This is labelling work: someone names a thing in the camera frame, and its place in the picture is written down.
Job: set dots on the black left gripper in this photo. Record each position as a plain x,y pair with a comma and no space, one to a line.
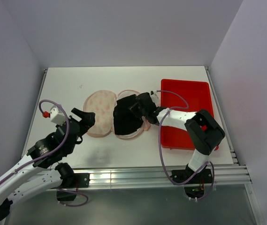
87,120

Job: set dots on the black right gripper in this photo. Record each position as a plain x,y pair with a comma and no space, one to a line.
134,108

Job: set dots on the pink mesh laundry bag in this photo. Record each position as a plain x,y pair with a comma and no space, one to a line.
102,103

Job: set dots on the black bra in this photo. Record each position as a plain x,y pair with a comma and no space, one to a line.
125,121

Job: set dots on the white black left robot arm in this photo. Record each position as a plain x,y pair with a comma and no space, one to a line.
15,185

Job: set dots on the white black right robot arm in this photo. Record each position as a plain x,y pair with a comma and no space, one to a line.
204,131

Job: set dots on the red plastic tray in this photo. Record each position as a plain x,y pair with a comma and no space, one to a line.
182,93

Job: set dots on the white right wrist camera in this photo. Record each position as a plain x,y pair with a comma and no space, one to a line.
154,97

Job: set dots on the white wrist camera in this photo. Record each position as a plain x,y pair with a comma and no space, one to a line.
154,97
55,115

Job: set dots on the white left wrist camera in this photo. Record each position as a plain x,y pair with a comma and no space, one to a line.
55,115

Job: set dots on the aluminium rail frame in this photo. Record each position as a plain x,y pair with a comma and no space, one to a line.
117,164

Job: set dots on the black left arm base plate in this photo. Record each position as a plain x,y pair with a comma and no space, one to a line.
69,190

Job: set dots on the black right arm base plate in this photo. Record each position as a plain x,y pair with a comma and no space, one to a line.
187,176

